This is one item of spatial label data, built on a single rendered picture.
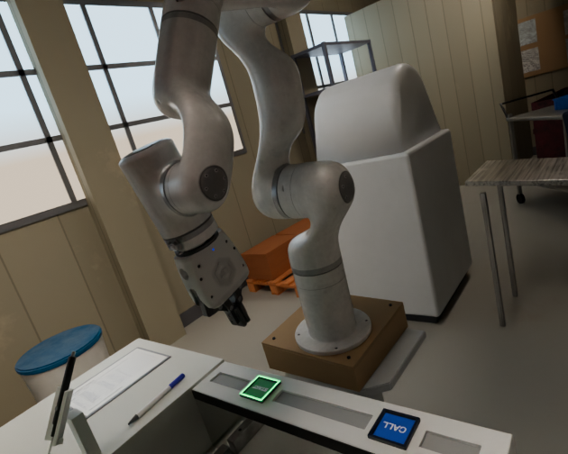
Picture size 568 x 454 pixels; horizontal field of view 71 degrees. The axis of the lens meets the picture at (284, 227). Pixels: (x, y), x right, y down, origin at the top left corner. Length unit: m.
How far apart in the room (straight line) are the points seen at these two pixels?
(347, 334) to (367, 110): 1.69
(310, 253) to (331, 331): 0.20
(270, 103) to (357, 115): 1.68
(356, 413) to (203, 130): 0.48
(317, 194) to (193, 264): 0.30
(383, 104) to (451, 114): 3.41
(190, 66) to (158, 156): 0.15
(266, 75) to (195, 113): 0.30
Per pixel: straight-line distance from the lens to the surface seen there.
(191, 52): 0.66
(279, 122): 0.83
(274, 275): 3.61
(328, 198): 0.79
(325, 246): 0.87
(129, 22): 3.75
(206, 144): 0.54
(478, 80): 5.65
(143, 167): 0.58
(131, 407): 0.91
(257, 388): 0.79
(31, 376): 2.60
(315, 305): 0.93
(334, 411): 0.70
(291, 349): 1.00
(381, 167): 2.37
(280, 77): 0.83
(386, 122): 2.40
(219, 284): 0.65
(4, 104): 3.16
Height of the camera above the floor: 1.40
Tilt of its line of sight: 14 degrees down
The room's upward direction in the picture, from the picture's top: 16 degrees counter-clockwise
